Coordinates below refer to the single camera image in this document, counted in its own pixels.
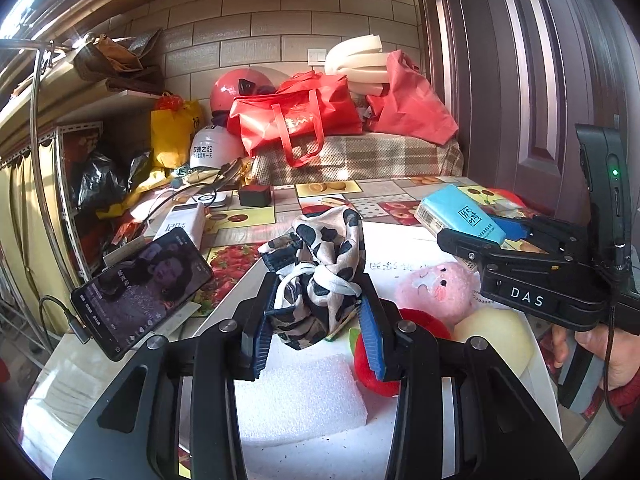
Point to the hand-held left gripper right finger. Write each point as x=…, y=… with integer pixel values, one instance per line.
x=372, y=337

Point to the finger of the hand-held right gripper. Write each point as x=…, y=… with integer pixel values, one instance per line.
x=515, y=230
x=465, y=245

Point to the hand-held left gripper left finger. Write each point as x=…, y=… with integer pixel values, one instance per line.
x=257, y=342

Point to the yellow sponge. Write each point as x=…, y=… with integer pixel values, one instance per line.
x=345, y=334

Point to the blue tissue packet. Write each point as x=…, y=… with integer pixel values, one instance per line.
x=460, y=212

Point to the white foam block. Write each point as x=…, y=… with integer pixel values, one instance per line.
x=300, y=400

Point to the cow print cloth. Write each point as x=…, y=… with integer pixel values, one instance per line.
x=320, y=255

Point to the person's right forearm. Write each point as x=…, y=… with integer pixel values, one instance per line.
x=627, y=402

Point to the pale yellow soft pad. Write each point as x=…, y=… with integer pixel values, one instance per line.
x=495, y=340

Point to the person's right hand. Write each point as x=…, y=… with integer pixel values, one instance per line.
x=622, y=355

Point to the red printed plastic bag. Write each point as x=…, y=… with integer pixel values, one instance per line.
x=505, y=197

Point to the red apple plush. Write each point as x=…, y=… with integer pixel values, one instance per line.
x=370, y=375

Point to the pink plush toy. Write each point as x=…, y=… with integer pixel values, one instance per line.
x=435, y=287

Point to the white foam board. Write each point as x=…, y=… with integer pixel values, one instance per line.
x=400, y=245

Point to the fruit print tablecloth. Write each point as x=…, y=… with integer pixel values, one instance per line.
x=380, y=190

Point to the plaid cloth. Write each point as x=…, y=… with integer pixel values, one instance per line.
x=375, y=157

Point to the black smartphone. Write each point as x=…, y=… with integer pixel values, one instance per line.
x=140, y=290

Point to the white power bank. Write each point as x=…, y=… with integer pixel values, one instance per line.
x=180, y=225

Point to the brown wooden door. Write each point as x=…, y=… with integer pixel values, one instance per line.
x=525, y=85

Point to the small black box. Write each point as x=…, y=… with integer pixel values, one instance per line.
x=255, y=195

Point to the white charging pad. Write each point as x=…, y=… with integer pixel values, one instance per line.
x=212, y=201

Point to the coral plastic bag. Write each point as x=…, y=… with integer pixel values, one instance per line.
x=415, y=100

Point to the white helmet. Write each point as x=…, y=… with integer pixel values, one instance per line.
x=215, y=147

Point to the cream foam roll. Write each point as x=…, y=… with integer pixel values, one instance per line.
x=355, y=62

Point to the red tote bag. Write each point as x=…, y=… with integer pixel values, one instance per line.
x=295, y=110

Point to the black plastic bag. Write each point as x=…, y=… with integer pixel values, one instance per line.
x=100, y=180

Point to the yellow bag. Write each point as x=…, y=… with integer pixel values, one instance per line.
x=170, y=132

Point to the pink helmet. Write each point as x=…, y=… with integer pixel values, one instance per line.
x=227, y=95

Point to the yellow curtain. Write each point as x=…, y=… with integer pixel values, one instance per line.
x=30, y=220

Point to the metal rack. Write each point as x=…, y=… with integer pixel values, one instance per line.
x=35, y=125

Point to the brown paper bags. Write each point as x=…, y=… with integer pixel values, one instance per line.
x=115, y=60

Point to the wall switch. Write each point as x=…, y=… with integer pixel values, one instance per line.
x=315, y=56

